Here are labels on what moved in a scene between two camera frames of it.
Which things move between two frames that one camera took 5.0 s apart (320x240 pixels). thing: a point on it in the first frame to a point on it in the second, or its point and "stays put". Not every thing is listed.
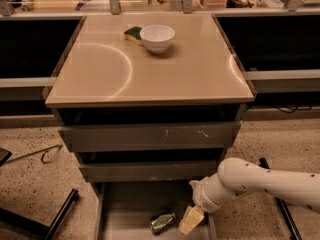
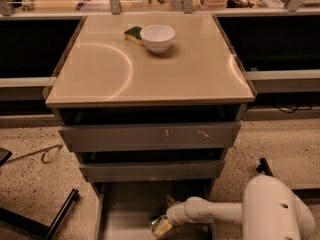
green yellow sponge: [134, 34] stays put
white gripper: [203, 195] to [174, 213]
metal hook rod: [43, 151] stays put
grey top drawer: [152, 137] stays put
